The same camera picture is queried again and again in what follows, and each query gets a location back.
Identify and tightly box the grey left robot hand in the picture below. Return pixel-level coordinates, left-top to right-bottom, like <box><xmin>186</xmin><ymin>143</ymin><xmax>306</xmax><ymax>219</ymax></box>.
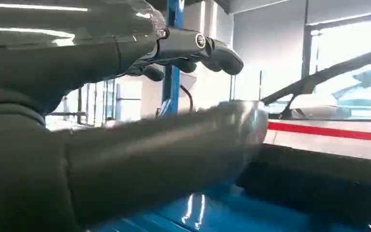
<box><xmin>0</xmin><ymin>0</ymin><xmax>270</xmax><ymax>232</ymax></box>

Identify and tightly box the metal railing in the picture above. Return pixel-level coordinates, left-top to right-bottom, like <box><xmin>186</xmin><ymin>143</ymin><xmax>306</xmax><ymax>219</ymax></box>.
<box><xmin>48</xmin><ymin>81</ymin><xmax>116</xmax><ymax>126</ymax></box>

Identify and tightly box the ribbed grey left arm sleeve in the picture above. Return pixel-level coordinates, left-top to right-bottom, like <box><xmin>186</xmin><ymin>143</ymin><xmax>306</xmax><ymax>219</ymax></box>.
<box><xmin>0</xmin><ymin>85</ymin><xmax>79</xmax><ymax>232</ymax></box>

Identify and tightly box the blue glossy platform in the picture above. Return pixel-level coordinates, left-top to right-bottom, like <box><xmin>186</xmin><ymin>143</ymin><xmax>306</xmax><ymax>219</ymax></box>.
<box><xmin>86</xmin><ymin>184</ymin><xmax>371</xmax><ymax>232</ymax></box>

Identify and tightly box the black slanted bar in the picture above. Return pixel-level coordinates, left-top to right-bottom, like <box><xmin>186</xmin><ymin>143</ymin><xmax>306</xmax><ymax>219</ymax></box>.
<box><xmin>261</xmin><ymin>48</ymin><xmax>371</xmax><ymax>120</ymax></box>

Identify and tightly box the white panel with red stripe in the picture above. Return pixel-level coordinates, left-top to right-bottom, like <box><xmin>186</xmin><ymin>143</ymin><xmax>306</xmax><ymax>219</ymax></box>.
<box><xmin>264</xmin><ymin>119</ymin><xmax>371</xmax><ymax>162</ymax></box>

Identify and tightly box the black table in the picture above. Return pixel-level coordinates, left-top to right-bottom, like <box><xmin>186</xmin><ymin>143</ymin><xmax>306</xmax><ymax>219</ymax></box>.
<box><xmin>236</xmin><ymin>143</ymin><xmax>371</xmax><ymax>226</ymax></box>

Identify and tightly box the blue metal post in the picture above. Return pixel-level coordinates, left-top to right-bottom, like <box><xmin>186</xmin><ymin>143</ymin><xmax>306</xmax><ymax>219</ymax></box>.
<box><xmin>158</xmin><ymin>0</ymin><xmax>186</xmax><ymax>118</ymax></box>

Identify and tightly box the black cable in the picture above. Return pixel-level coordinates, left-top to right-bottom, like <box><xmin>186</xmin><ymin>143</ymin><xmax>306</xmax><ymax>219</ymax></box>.
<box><xmin>179</xmin><ymin>85</ymin><xmax>195</xmax><ymax>113</ymax></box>

